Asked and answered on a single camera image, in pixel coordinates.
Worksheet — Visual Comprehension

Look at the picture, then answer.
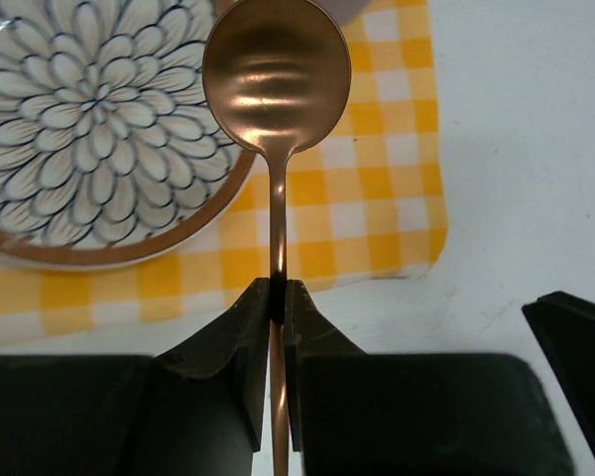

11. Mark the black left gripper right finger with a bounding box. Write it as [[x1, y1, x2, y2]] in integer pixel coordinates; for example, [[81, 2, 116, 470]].
[[284, 280, 574, 475]]

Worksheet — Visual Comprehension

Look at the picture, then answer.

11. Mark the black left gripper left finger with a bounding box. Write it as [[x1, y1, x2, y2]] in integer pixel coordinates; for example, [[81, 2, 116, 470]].
[[0, 279, 269, 475]]

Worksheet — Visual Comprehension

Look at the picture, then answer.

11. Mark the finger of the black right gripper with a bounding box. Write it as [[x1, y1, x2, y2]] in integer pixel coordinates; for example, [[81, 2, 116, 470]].
[[522, 292, 595, 457]]

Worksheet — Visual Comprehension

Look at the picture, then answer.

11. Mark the yellow white checkered cloth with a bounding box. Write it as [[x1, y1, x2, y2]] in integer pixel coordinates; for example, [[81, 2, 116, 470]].
[[0, 1, 447, 345]]

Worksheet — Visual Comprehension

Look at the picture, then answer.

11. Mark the floral plate with brown rim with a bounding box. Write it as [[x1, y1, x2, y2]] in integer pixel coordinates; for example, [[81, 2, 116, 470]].
[[0, 1, 254, 270]]

